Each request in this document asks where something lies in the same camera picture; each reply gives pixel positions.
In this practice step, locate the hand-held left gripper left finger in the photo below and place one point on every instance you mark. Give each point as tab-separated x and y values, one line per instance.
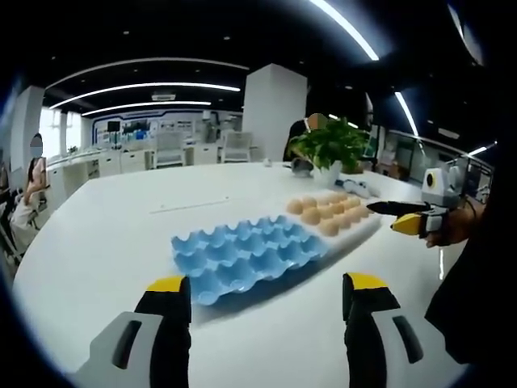
121	343

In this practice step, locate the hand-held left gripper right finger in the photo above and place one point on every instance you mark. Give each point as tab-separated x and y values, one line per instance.
387	339

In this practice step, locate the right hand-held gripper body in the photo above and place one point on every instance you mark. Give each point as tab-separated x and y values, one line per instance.
438	186

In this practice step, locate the group of brown eggs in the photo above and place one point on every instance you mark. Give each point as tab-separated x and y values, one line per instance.
329	212

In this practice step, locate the blue egg tray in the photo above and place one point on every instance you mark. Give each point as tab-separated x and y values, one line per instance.
242	254

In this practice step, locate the white tray under eggs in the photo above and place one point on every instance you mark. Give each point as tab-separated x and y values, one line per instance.
359	230

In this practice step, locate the person's right hand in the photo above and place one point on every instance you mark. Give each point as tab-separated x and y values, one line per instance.
456	226

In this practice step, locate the white and blue device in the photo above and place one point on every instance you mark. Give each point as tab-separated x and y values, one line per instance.
353	187

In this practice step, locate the long ceiling light strip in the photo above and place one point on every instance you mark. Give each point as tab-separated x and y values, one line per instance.
149	105
145	87
347	26
408	115

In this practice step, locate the green potted plant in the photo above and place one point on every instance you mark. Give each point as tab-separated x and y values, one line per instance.
329	145

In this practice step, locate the person's dark clothing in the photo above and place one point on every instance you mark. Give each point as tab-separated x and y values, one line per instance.
484	291

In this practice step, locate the grey round object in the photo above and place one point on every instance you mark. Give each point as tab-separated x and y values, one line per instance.
302	167

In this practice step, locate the white table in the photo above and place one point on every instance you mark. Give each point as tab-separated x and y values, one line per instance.
121	226

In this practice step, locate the small white object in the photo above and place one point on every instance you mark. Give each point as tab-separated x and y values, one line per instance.
267	163

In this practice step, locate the white mesh office chair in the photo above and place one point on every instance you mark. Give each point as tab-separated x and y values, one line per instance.
169	149
237	146

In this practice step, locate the ceiling air conditioner unit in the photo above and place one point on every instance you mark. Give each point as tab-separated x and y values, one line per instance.
163	96

